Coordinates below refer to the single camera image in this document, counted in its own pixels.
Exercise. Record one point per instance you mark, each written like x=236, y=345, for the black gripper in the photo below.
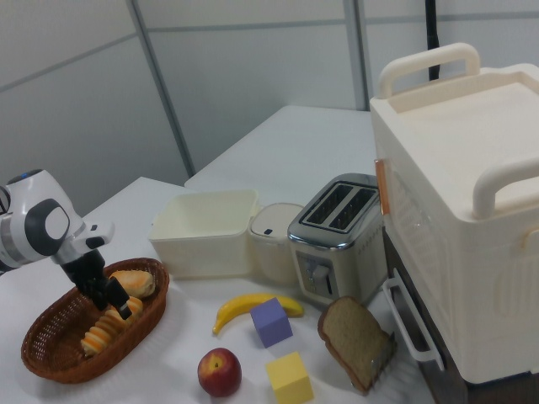
x=86, y=269

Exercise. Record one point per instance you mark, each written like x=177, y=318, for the twisted orange-striped bread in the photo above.
x=101, y=332

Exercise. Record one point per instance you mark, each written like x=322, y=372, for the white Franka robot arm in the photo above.
x=38, y=227

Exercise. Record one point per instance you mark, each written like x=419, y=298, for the round bread roll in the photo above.
x=135, y=283

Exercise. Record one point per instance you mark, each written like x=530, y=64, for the brown bread slice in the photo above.
x=353, y=336

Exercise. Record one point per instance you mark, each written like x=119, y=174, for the brown wicker basket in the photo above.
x=54, y=345

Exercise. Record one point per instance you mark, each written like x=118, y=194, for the white open plastic box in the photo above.
x=198, y=252

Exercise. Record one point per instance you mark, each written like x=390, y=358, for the yellow banana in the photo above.
x=236, y=307

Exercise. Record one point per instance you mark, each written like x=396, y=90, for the red apple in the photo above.
x=220, y=372

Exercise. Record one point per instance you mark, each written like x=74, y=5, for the purple foam cube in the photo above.
x=271, y=324

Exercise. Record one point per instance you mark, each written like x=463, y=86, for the small cream lidded bin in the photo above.
x=273, y=252

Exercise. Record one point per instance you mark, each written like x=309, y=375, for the yellow foam cube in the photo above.
x=290, y=379

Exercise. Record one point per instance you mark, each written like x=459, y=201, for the cream and chrome toaster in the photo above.
x=332, y=261

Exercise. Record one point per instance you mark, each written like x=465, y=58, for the black hanging pole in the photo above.
x=433, y=38

